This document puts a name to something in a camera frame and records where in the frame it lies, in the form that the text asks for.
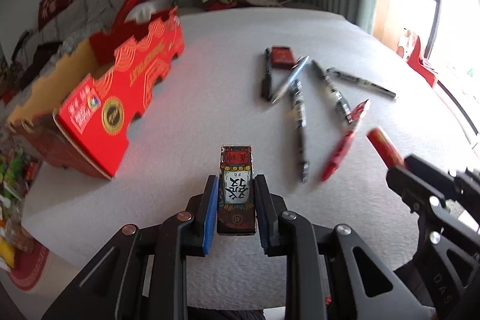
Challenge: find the black slim pen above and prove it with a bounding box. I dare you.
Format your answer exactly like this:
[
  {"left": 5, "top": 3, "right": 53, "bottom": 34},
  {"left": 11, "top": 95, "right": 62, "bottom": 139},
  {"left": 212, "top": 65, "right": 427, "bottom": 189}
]
[{"left": 261, "top": 48, "right": 272, "bottom": 101}]

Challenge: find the dark patterned small card box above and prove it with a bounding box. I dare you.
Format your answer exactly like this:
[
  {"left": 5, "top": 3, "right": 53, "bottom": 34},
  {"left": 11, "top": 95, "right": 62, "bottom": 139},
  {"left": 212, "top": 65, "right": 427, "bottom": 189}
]
[{"left": 217, "top": 145, "right": 256, "bottom": 236}]

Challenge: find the red embroidered cushion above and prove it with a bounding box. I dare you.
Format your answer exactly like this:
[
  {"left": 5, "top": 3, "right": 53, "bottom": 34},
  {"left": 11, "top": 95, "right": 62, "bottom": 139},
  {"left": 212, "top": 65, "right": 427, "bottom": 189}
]
[{"left": 37, "top": 0, "right": 73, "bottom": 31}]

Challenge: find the red rectangular small box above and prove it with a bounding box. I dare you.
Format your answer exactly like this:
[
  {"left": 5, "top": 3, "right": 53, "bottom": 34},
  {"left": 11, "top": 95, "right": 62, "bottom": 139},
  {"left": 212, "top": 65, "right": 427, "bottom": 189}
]
[{"left": 270, "top": 46, "right": 298, "bottom": 70}]

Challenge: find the white foam table mat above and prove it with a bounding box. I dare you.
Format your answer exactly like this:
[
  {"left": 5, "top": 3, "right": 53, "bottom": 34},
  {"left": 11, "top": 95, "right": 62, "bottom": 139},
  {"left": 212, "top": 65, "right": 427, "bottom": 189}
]
[{"left": 20, "top": 6, "right": 480, "bottom": 310}]

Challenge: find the grey sofa with throw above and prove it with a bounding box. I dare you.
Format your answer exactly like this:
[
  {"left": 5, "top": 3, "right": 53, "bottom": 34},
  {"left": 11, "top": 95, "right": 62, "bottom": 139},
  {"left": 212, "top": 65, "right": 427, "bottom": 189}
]
[{"left": 10, "top": 0, "right": 172, "bottom": 85}]

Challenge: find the red plastic kid chair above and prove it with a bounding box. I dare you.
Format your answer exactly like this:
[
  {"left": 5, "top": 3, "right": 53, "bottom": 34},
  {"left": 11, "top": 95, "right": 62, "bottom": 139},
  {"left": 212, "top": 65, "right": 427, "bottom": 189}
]
[{"left": 396, "top": 29, "right": 438, "bottom": 88}]

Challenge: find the black grey grip pen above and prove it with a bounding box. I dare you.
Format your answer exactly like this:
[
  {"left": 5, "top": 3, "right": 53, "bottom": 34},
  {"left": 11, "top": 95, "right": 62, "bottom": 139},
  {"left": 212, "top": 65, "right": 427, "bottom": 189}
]
[{"left": 289, "top": 79, "right": 309, "bottom": 184}]

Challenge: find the snack pile on floor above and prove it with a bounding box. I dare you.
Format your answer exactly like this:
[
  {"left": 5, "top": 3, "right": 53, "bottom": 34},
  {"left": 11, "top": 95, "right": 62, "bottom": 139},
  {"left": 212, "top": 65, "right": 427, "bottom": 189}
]
[{"left": 1, "top": 128, "right": 49, "bottom": 292}]

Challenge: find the red cardboard fruit box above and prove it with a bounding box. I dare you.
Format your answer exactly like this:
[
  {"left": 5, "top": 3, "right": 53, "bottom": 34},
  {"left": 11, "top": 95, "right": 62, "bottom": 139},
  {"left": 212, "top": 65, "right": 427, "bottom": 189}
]
[{"left": 7, "top": 8, "right": 185, "bottom": 180}]

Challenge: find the black clear gel pen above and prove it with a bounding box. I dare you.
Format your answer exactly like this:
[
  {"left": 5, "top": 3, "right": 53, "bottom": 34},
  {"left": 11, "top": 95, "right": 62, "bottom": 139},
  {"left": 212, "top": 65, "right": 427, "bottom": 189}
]
[{"left": 312, "top": 60, "right": 353, "bottom": 125}]

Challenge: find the black white marker pen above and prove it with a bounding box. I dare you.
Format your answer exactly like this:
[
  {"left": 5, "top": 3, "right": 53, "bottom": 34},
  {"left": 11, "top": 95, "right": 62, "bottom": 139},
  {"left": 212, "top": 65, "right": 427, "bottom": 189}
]
[{"left": 326, "top": 67, "right": 396, "bottom": 98}]

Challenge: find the red pillow on sofa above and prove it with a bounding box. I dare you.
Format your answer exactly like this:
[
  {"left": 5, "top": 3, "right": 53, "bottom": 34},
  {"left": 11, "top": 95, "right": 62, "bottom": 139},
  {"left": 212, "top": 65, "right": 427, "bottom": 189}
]
[{"left": 111, "top": 0, "right": 146, "bottom": 31}]

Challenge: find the light blue pen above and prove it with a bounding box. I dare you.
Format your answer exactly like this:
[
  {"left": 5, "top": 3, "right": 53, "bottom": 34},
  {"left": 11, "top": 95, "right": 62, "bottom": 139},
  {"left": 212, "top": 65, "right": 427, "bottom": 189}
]
[{"left": 271, "top": 56, "right": 310, "bottom": 104}]

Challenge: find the pink red gel pen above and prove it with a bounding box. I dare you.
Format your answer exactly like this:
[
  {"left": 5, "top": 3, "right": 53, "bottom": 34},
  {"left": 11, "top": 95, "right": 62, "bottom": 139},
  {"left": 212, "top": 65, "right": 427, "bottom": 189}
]
[{"left": 320, "top": 99, "right": 371, "bottom": 182}]

